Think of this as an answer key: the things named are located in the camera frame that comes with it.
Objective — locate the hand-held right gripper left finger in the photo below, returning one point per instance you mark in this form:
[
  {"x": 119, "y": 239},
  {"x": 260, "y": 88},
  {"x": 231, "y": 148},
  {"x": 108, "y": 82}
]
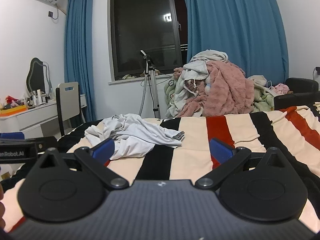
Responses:
[{"x": 103, "y": 150}]

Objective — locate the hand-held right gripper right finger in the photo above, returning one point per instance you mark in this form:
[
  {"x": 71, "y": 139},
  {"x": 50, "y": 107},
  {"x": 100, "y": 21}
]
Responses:
[{"x": 221, "y": 150}]

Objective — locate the pale white t-shirt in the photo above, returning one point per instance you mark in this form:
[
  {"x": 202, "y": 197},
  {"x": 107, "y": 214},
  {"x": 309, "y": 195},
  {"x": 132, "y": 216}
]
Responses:
[{"x": 140, "y": 132}]

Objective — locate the striped fleece blanket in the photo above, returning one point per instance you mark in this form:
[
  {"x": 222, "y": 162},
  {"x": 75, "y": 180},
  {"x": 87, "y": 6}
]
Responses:
[{"x": 195, "y": 135}]

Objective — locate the white dressing desk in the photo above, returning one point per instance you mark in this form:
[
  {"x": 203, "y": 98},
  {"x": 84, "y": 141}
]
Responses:
[{"x": 27, "y": 120}]

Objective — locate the orange tray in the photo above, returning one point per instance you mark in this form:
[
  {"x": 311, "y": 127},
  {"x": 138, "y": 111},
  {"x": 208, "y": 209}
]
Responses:
[{"x": 15, "y": 110}]

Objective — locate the red toy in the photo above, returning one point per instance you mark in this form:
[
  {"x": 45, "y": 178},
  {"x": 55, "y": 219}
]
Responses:
[{"x": 13, "y": 100}]

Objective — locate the black and white chair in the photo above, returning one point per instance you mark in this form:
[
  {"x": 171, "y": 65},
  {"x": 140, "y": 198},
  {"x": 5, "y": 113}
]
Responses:
[{"x": 68, "y": 102}]

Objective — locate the row of cosmetic bottles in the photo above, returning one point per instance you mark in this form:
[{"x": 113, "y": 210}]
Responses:
[{"x": 39, "y": 97}]

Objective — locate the pink fluffy blanket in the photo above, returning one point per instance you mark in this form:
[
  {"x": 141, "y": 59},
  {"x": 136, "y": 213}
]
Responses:
[{"x": 225, "y": 90}]

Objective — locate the pale green cloth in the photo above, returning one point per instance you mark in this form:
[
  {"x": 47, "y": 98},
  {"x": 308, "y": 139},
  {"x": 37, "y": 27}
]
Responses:
[{"x": 262, "y": 100}]

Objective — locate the beige garment with plaid lining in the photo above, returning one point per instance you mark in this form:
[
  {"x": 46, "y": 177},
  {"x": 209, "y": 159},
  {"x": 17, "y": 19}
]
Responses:
[{"x": 183, "y": 90}]

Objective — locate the green flower print blanket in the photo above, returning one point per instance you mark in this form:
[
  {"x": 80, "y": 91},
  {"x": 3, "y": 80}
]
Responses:
[{"x": 170, "y": 90}]

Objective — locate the wavy framed mirror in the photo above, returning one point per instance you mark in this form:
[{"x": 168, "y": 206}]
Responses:
[{"x": 36, "y": 75}]

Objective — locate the garment steamer stand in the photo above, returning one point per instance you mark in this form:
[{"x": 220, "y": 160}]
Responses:
[{"x": 151, "y": 80}]

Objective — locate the grey white hoodie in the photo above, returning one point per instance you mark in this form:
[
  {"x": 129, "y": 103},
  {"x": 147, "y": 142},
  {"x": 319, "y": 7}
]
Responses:
[{"x": 200, "y": 67}]

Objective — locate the small pink garment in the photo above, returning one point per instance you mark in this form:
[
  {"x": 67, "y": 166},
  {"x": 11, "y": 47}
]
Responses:
[{"x": 281, "y": 88}]

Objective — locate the narrow blue curtain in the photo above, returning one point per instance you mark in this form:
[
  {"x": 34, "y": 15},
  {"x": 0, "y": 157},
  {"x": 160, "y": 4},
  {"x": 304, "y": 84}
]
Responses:
[{"x": 78, "y": 55}]

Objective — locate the dark window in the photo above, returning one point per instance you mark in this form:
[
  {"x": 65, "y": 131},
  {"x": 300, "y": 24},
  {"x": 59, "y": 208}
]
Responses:
[{"x": 142, "y": 30}]

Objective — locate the wide blue curtain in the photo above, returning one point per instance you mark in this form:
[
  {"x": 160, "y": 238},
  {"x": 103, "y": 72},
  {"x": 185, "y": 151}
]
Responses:
[{"x": 235, "y": 20}]

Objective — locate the black wall plug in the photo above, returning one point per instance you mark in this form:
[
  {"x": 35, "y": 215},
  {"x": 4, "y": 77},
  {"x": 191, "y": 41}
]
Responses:
[{"x": 50, "y": 13}]

